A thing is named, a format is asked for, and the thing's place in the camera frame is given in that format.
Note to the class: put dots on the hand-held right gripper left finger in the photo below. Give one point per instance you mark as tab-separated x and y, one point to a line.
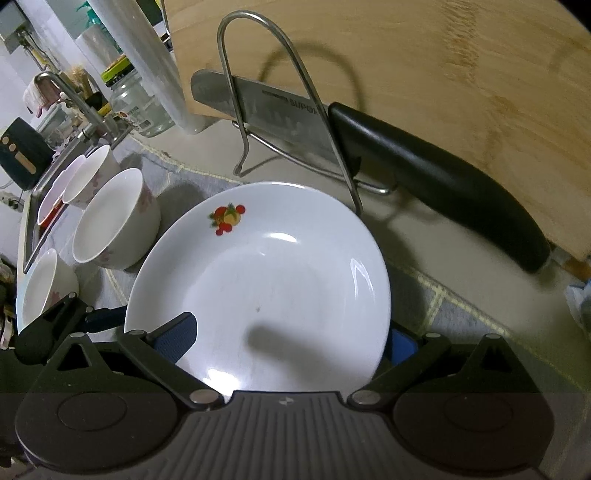
178	333

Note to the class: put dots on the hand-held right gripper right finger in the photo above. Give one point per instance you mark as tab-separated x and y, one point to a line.
404	346

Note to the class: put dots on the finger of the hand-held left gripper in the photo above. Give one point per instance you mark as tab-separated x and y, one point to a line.
51	323

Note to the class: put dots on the white bowl with floral print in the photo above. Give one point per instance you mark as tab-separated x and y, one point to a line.
44	290
111	217
90	173

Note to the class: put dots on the white plate with fruit print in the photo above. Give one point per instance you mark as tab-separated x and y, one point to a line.
277	267

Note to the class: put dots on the grey teal checked dish mat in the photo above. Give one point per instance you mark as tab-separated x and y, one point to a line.
438	295

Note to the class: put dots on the red white colander basin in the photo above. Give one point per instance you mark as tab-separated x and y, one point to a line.
53	198

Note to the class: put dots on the dark blue air fryer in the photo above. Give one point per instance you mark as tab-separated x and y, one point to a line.
21	152

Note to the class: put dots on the metal faucet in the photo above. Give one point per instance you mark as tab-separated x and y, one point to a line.
81	104

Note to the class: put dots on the pink white towel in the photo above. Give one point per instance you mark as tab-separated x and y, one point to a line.
39	97

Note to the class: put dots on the glass jar green lid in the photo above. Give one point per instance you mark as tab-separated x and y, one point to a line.
138	106

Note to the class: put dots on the bamboo cutting board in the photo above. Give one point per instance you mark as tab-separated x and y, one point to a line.
415	60

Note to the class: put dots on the green dish soap bottle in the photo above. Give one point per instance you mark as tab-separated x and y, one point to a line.
99	18

